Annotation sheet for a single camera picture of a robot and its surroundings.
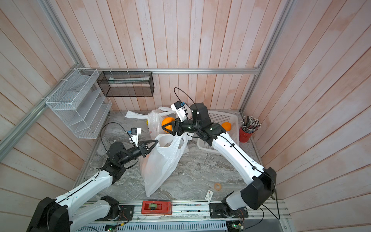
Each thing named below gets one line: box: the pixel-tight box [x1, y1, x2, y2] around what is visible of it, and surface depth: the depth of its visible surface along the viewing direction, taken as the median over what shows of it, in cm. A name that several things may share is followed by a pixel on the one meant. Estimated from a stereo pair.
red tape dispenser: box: [141, 200, 173, 216], surface depth 72 cm
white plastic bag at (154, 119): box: [124, 106, 175, 140], surface depth 94 cm
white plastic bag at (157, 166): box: [139, 132, 193, 198], surface depth 73 cm
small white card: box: [204, 189, 215, 203], surface depth 80 cm
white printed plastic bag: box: [150, 106, 177, 118], surface depth 97 cm
